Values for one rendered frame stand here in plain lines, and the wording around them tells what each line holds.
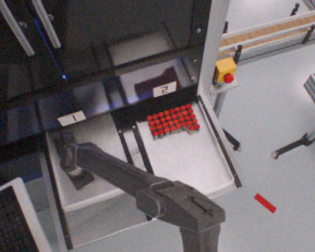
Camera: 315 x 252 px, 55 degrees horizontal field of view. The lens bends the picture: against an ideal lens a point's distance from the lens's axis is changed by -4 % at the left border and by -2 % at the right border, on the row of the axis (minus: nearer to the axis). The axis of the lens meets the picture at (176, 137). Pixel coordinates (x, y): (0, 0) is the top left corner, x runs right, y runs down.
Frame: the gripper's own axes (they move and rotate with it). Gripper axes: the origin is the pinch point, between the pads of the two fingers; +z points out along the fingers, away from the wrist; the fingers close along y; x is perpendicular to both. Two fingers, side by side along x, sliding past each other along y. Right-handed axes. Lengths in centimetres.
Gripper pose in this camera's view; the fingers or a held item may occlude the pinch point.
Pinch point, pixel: (84, 180)
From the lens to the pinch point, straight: 113.2
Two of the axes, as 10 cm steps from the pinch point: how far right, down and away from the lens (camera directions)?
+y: -5.8, -7.6, 2.9
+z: -0.5, 3.9, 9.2
